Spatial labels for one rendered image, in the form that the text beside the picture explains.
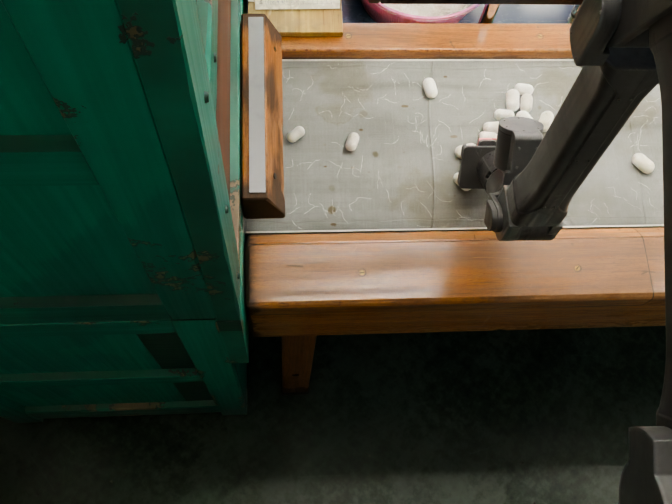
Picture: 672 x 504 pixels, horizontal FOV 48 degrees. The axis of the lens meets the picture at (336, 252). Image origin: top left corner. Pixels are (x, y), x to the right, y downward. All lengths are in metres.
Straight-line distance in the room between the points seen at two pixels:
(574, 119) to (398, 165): 0.46
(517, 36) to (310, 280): 0.54
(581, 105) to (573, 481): 1.27
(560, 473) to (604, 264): 0.82
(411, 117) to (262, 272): 0.35
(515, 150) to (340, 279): 0.30
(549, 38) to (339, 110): 0.37
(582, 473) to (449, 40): 1.07
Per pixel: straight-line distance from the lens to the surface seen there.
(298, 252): 1.09
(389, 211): 1.15
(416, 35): 1.28
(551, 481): 1.89
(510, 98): 1.26
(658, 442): 0.57
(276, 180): 1.06
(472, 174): 1.12
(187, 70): 0.46
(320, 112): 1.21
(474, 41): 1.29
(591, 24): 0.67
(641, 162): 1.28
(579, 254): 1.17
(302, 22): 1.26
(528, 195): 0.90
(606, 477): 1.93
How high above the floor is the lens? 1.78
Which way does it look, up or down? 69 degrees down
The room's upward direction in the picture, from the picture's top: 10 degrees clockwise
